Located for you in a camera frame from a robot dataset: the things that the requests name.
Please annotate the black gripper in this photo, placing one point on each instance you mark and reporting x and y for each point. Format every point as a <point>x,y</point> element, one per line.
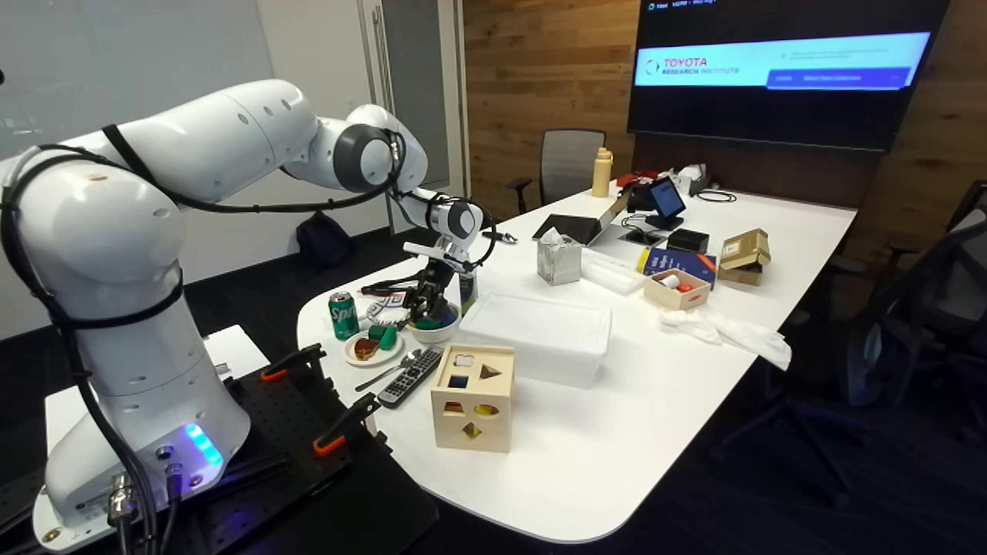
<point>438,283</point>

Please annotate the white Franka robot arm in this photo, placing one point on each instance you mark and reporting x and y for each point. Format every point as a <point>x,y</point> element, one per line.
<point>124,266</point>

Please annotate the colourful toy bowl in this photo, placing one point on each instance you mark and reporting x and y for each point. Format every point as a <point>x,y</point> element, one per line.
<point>432,333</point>

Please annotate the green cylinder block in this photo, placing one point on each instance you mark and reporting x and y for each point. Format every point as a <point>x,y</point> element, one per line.
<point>390,333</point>
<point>376,336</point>

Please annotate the green drink can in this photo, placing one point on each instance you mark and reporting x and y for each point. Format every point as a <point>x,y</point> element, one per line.
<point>342,317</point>

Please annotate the plain white paper plate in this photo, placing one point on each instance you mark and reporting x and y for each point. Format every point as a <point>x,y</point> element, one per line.
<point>354,360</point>

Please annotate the black marker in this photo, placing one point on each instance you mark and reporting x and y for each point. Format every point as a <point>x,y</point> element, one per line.
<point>497,237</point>

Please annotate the wooden shape sorter box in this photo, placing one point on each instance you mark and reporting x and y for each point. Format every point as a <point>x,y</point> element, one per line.
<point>474,403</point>

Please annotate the white plastic storage container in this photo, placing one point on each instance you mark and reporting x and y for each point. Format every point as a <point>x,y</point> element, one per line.
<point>533,333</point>

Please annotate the black bag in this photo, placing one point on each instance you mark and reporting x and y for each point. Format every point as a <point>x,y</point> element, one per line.
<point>326,243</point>

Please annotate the grey tissue box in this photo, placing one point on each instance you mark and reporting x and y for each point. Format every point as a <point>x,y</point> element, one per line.
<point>560,263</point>

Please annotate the flat black notebook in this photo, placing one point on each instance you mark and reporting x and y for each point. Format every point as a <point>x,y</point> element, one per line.
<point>564,230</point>

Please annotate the black orange clamp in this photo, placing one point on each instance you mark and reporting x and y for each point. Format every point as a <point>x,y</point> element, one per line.
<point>328,445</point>
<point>274,373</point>

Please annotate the clear plastic box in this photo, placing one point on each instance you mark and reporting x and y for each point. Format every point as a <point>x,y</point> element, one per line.
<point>610,272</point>

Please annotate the black mounting platform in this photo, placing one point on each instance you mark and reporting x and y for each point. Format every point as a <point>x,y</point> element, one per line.
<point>277,432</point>

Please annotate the grey office chair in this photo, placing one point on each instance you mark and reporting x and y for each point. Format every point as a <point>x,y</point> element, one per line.
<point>572,165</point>

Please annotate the yellow squeeze bottle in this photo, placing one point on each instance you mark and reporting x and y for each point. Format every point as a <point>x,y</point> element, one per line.
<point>601,175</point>

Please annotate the small wooden tray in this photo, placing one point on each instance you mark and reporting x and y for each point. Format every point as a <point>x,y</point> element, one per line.
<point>679,295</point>

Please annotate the small tablet screen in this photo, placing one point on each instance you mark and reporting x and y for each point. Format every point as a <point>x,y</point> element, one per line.
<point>668,197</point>

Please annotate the small black box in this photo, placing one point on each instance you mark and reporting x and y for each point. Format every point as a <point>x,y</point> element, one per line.
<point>689,237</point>

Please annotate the clear plastic bag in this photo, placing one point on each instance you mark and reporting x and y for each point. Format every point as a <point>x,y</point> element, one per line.
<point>729,333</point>

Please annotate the tan cardboard box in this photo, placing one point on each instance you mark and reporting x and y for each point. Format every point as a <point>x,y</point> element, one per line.
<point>744,252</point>

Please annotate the black office chair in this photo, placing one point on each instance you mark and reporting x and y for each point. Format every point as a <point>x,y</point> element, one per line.
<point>925,310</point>

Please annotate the wall monitor screen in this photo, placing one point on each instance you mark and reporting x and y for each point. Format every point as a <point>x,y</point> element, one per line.
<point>780,103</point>

